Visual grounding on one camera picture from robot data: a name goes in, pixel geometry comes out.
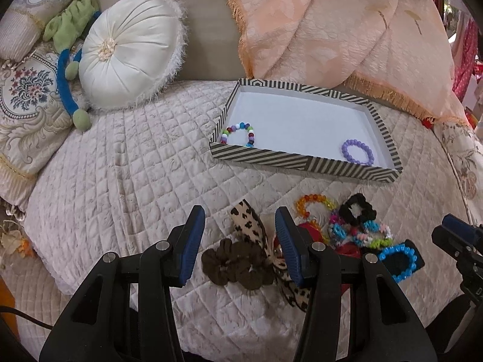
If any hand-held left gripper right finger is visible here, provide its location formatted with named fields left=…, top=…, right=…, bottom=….
left=274, top=207, right=438, bottom=362

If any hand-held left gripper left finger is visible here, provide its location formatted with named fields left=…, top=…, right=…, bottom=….
left=39, top=205, right=206, bottom=362

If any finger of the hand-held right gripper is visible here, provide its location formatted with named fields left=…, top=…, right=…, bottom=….
left=442, top=214, right=483, bottom=240
left=432, top=226, right=483, bottom=259

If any red hair bow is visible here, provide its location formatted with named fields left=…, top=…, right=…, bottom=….
left=273, top=222, right=363, bottom=295

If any leopard print hair bow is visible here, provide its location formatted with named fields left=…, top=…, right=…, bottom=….
left=229, top=199, right=314, bottom=312

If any brown scrunchie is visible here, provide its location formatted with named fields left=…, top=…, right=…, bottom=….
left=201, top=239, right=276, bottom=291

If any orange bead bracelet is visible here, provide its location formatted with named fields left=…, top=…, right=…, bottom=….
left=295, top=193, right=337, bottom=217

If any dark multicolour loom band bracelet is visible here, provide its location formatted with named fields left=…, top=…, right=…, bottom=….
left=328, top=214, right=353, bottom=243

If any blue bead bracelet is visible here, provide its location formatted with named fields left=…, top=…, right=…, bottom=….
left=378, top=245, right=417, bottom=283

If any pastel loom band bracelet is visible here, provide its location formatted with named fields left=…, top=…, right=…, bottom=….
left=349, top=219, right=394, bottom=250

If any black scrunchie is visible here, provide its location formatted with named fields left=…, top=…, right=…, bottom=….
left=337, top=193, right=377, bottom=222

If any striped cardboard tray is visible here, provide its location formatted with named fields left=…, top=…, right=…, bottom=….
left=210, top=78, right=403, bottom=184

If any cream floral side cushion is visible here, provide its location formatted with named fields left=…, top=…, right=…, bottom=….
left=432, top=121, right=483, bottom=221

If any quilted cream bedspread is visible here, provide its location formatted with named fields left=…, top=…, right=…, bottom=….
left=0, top=79, right=478, bottom=362

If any red patterned cloth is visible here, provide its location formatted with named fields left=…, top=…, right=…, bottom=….
left=449, top=15, right=481, bottom=102

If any dried flower bunch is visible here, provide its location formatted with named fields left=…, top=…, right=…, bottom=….
left=0, top=217, right=36, bottom=268

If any round white cushion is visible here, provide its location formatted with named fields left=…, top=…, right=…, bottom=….
left=77, top=0, right=188, bottom=112

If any floral embroidered pillow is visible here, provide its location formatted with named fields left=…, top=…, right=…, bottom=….
left=0, top=41, right=89, bottom=212

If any peach fringed blanket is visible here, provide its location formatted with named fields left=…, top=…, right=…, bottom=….
left=228, top=0, right=472, bottom=129

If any green and blue plush toy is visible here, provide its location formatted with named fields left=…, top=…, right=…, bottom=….
left=43, top=0, right=102, bottom=132

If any cream bolster cushion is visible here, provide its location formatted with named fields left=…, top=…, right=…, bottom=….
left=0, top=0, right=114, bottom=61

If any purple bead bracelet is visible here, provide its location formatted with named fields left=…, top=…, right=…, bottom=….
left=341, top=139, right=374, bottom=166

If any multicolour bead bracelet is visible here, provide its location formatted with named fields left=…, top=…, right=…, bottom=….
left=220, top=122, right=256, bottom=148

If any black cable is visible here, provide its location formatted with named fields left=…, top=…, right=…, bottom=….
left=0, top=306, right=57, bottom=329

